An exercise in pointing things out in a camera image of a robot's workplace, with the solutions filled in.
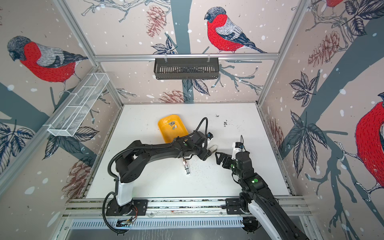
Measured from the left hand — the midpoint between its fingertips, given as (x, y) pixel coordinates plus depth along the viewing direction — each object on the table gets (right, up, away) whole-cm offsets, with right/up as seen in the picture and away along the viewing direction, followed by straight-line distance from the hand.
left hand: (208, 151), depth 88 cm
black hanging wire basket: (-14, +56, +18) cm, 60 cm away
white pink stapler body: (-13, -10, -2) cm, 16 cm away
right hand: (+6, -1, -7) cm, 9 cm away
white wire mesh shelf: (-71, +22, -13) cm, 75 cm away
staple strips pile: (-25, +15, +20) cm, 35 cm away
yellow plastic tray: (-25, +13, +19) cm, 34 cm away
